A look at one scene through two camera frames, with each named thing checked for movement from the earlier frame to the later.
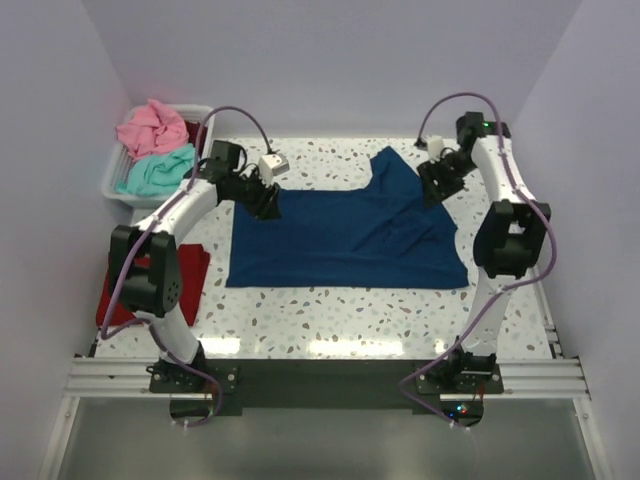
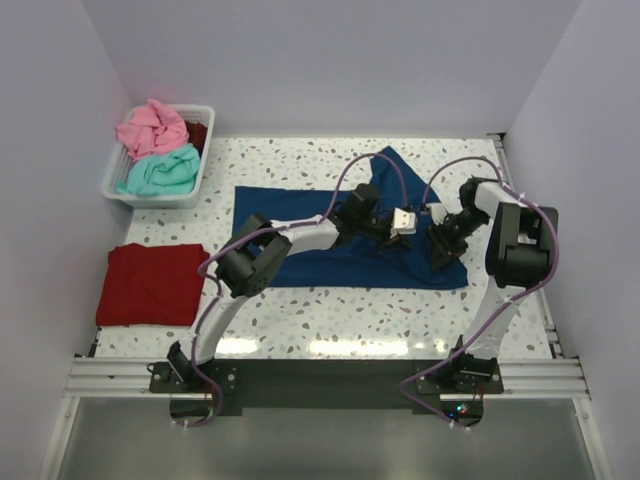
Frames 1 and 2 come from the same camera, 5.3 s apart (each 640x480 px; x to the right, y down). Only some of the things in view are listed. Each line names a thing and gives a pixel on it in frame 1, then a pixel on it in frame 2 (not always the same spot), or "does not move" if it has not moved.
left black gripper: (265, 206) -> (387, 242)
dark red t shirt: (193, 128) does not move
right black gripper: (429, 173) -> (441, 248)
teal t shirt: (159, 173) does not move
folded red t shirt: (194, 264) does not move
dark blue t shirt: (383, 237) does not move
